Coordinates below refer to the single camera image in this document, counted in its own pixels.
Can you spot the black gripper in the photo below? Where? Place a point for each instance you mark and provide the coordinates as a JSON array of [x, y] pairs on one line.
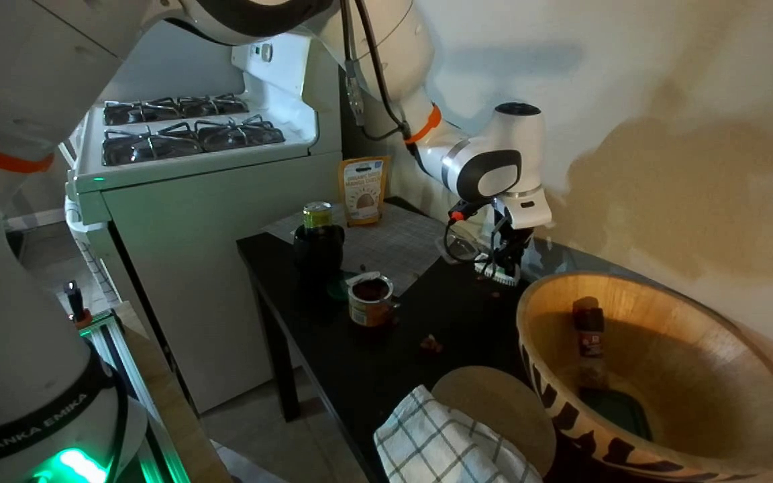
[[513, 228]]

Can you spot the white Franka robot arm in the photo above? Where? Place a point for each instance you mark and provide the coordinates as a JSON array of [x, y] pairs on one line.
[[494, 152]]

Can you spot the small brown objects pile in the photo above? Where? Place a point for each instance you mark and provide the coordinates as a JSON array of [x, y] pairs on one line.
[[430, 345]]

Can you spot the spice bottle with dark cap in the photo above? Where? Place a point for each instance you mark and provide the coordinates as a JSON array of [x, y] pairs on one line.
[[589, 336]]

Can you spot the grey woven placemat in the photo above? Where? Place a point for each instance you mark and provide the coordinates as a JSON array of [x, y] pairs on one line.
[[401, 246]]

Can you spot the round wooden board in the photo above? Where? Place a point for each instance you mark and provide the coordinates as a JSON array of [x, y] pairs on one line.
[[503, 403]]

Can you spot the tin cup with brown contents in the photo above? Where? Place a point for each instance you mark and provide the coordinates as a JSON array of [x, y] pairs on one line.
[[372, 305]]

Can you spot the orange snack pouch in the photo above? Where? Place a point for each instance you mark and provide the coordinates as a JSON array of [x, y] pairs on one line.
[[365, 188]]

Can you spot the black table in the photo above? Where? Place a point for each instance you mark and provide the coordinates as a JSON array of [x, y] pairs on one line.
[[376, 377]]

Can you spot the green item inside bowl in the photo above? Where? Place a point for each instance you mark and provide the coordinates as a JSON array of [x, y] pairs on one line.
[[619, 411]]

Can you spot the white checkered cloth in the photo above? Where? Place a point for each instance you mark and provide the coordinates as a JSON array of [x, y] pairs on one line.
[[442, 444]]

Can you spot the green yellow can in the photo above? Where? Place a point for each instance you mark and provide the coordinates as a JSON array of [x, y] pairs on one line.
[[318, 216]]

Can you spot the large patterned wooden bowl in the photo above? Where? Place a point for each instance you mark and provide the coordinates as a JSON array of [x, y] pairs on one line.
[[717, 392]]

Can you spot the white gas stove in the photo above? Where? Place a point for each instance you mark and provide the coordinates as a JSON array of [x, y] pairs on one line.
[[199, 232]]

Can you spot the wooden plank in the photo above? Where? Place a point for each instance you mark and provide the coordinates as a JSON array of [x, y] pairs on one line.
[[176, 411]]

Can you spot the red and black tool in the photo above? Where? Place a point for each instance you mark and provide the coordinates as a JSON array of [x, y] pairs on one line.
[[75, 302]]

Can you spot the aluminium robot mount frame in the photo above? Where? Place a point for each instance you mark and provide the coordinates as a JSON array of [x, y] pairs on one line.
[[109, 345]]

